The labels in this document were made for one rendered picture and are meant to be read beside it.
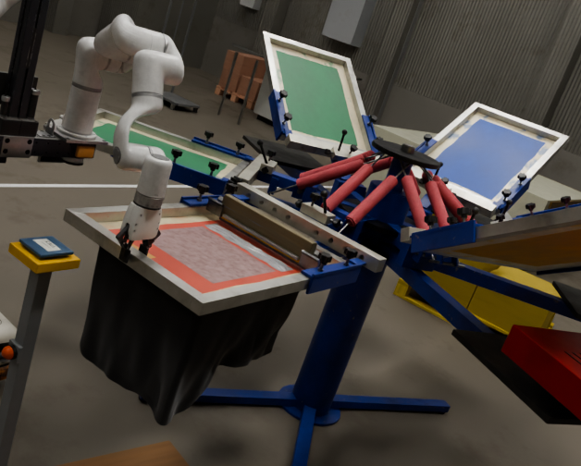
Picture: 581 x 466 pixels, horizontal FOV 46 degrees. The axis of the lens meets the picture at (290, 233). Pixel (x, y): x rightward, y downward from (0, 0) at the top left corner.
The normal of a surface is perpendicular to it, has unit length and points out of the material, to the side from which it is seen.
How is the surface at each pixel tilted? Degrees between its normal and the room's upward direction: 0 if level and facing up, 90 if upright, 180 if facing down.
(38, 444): 0
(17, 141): 90
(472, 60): 90
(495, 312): 90
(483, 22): 90
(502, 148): 32
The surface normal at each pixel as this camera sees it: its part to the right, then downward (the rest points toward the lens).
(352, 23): -0.61, 0.05
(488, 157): -0.04, -0.73
